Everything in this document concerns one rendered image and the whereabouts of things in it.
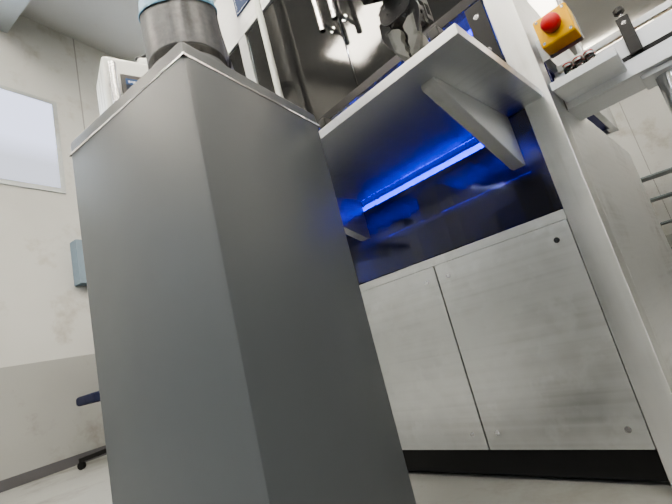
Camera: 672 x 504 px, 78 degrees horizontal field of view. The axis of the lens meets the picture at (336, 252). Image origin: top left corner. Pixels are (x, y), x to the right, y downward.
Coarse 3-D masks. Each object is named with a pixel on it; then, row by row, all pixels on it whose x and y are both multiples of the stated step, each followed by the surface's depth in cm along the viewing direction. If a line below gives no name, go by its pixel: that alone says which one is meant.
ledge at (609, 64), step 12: (612, 48) 85; (600, 60) 86; (612, 60) 86; (576, 72) 89; (588, 72) 88; (600, 72) 90; (612, 72) 91; (552, 84) 93; (564, 84) 91; (576, 84) 92; (588, 84) 94; (600, 84) 95; (564, 96) 97; (576, 96) 98
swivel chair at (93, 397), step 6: (84, 396) 323; (90, 396) 311; (96, 396) 308; (78, 402) 332; (84, 402) 322; (90, 402) 313; (102, 450) 321; (90, 456) 316; (96, 456) 318; (84, 462) 315; (78, 468) 312; (84, 468) 315
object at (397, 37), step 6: (396, 30) 79; (390, 36) 80; (396, 36) 79; (402, 36) 79; (396, 42) 80; (402, 42) 79; (396, 48) 80; (402, 48) 79; (408, 48) 79; (396, 54) 80; (402, 54) 79; (408, 54) 78
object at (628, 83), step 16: (624, 16) 91; (640, 16) 92; (656, 16) 90; (624, 32) 91; (640, 32) 90; (656, 32) 88; (592, 48) 99; (608, 48) 94; (624, 48) 92; (640, 48) 89; (656, 48) 88; (640, 64) 90; (656, 64) 89; (608, 80) 94; (624, 80) 92; (640, 80) 94; (592, 96) 97; (608, 96) 98; (624, 96) 101; (576, 112) 103; (592, 112) 106
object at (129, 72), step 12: (108, 60) 139; (120, 60) 141; (144, 60) 148; (108, 72) 137; (120, 72) 140; (132, 72) 142; (144, 72) 145; (108, 84) 136; (120, 84) 138; (132, 84) 140; (108, 96) 135
